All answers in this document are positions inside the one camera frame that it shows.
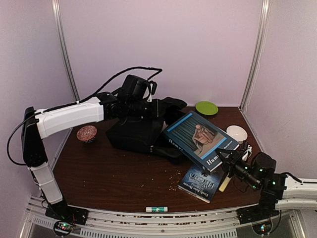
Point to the blue Humor book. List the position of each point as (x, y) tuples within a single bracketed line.
[(198, 139)]

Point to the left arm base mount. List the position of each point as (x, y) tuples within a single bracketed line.
[(69, 214)]

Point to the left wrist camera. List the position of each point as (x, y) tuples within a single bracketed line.
[(152, 90)]

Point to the black student backpack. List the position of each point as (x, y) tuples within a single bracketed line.
[(140, 129)]

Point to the dark Wuthering Heights book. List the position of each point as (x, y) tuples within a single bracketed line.
[(200, 185)]

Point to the white bowl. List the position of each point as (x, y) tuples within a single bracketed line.
[(238, 133)]

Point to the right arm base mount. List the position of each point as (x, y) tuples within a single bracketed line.
[(256, 213)]

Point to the yellow highlighter marker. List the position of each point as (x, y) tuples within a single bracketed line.
[(224, 184)]

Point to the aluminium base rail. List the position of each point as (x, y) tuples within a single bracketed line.
[(223, 223)]

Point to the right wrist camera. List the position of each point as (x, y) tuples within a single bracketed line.
[(246, 148)]

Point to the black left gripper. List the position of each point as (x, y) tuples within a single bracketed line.
[(153, 114)]

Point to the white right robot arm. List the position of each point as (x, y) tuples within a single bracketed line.
[(282, 191)]

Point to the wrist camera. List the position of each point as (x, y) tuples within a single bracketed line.
[(246, 148), (152, 90)]

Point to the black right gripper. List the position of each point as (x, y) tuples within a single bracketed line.
[(230, 162)]

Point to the left aluminium frame post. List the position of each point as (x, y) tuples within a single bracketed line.
[(63, 46)]

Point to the green white glue stick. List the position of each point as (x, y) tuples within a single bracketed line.
[(157, 209)]

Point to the aluminium frame post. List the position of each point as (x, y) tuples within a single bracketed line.
[(255, 64), (63, 46)]

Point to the right aluminium frame post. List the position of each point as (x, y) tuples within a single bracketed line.
[(255, 64)]

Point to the green plate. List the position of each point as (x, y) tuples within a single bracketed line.
[(206, 108)]

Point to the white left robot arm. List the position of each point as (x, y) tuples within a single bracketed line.
[(43, 123)]

